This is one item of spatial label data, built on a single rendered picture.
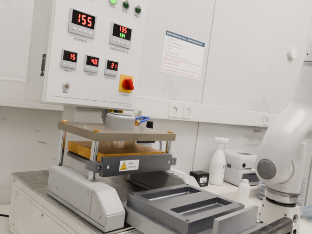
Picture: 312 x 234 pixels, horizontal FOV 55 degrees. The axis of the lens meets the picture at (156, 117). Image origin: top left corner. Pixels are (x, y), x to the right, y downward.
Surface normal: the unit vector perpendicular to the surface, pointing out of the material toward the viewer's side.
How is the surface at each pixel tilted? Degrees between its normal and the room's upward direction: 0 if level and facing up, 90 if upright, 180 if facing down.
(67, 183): 90
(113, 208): 41
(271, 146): 84
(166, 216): 90
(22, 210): 90
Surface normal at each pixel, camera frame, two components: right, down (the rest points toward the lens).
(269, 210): -0.88, -0.08
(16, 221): -0.70, -0.05
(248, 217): 0.70, 0.13
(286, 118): -0.33, -0.72
